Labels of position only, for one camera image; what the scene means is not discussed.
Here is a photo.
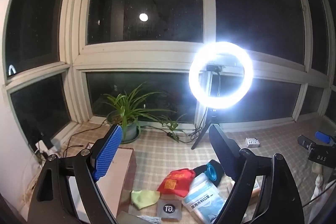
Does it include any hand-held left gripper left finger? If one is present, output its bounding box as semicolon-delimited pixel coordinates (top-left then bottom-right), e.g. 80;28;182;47
28;124;124;224

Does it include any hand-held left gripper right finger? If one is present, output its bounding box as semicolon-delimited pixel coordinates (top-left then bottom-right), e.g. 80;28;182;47
209;123;305;224

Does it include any orange white carton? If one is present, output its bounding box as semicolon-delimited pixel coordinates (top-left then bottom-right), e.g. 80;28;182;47
227;177;263;206

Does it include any cardboard box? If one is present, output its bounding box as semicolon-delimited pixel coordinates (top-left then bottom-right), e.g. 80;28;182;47
66;142;137;224

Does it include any black ring light tripod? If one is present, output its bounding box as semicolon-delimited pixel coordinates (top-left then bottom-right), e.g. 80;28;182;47
191;108;219;150

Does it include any yellow-green cloth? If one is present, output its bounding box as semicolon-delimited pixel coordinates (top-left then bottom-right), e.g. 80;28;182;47
131;189;160;210

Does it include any red fabric pouch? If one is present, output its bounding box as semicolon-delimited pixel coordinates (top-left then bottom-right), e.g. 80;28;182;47
157;168;196;198

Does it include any small green plantlet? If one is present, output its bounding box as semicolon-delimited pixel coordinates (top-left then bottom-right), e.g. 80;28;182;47
159;114;187;143

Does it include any black power cable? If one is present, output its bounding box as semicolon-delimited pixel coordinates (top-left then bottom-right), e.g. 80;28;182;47
62;119;113;159

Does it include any black ring light cable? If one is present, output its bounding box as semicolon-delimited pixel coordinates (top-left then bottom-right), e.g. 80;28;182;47
189;109;210;144

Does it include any white ring light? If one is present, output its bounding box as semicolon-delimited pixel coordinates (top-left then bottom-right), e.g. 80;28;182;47
188;42;254;110

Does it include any person's right hand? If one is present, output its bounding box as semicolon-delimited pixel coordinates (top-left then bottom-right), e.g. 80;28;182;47
312;162;328;189

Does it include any potted green plant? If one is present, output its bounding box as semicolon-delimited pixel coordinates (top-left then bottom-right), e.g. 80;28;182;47
100;84;187;145

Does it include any white power strip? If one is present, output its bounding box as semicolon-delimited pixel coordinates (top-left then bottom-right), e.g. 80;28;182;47
34;132;62;157

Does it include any black glove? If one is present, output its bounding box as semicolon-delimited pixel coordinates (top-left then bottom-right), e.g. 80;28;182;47
194;160;224;188

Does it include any blue white face mask packet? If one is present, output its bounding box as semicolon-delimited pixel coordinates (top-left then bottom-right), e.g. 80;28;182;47
189;173;220;196
182;187;231;224

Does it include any white dotted tissue pack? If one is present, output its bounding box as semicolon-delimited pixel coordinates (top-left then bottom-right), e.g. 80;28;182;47
245;137;261;148

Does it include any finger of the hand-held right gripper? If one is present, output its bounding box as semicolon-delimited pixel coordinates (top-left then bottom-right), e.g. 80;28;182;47
315;131;332;144
297;135;313;151

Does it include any grey striped packet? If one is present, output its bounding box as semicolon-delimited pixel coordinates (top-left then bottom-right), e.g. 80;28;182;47
157;198;183;222

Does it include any blue silicone cup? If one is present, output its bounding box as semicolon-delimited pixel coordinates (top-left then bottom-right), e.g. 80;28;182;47
205;164;218;181

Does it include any beige plaid tablecloth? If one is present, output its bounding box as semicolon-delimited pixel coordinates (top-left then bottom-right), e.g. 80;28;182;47
26;119;336;224

